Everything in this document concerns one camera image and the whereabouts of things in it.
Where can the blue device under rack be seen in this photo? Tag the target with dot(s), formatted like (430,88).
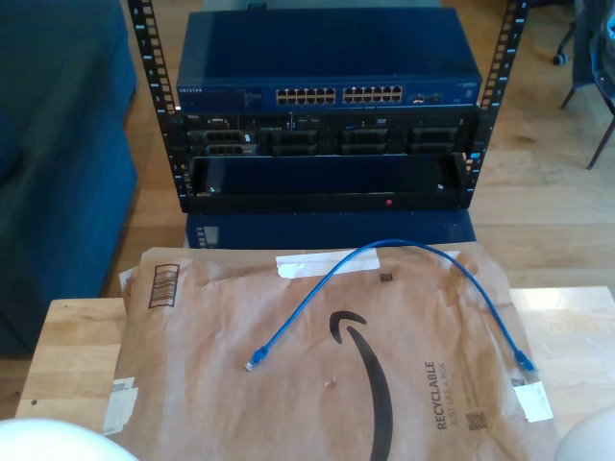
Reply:
(336,230)

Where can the long white tape strip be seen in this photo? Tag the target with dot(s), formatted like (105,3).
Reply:
(327,263)

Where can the brown paper mailer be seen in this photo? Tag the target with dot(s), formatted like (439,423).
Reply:
(240,408)

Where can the blue sofa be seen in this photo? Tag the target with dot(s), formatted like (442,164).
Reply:
(57,168)

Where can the white paper label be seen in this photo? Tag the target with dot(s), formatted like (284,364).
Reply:
(120,408)

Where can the short white tape piece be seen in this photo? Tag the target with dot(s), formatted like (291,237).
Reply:
(533,402)

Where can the office chair castor base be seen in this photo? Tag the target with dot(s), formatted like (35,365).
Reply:
(558,59)

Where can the chair with draped jacket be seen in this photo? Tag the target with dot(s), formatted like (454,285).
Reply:
(591,48)

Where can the blue network switch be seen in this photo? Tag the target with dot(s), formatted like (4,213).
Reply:
(327,48)

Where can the black rack frame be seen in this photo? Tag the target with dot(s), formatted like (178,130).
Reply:
(149,48)

